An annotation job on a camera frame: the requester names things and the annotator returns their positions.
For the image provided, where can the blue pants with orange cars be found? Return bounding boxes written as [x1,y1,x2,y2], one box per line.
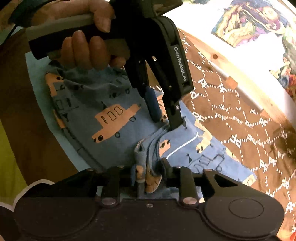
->
[45,68,256,198]

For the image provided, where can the person's left hand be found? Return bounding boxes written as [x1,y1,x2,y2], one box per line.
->
[31,1,130,70]

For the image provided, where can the brown PF patterned duvet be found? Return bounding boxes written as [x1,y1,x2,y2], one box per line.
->
[145,29,296,239]

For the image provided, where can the colourful poster upper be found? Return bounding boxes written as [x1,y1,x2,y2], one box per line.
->
[211,1,289,48]

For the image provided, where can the colourful poster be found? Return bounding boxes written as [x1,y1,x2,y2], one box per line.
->
[211,1,289,48]
[269,36,295,102]

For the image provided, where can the orange and blue bedsheet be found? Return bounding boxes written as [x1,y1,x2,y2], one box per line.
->
[0,29,93,204]

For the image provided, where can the colourful poster lower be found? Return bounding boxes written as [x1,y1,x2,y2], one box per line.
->
[269,36,295,102]

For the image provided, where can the wooden bed frame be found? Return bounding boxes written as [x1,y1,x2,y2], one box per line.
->
[182,30,295,128]

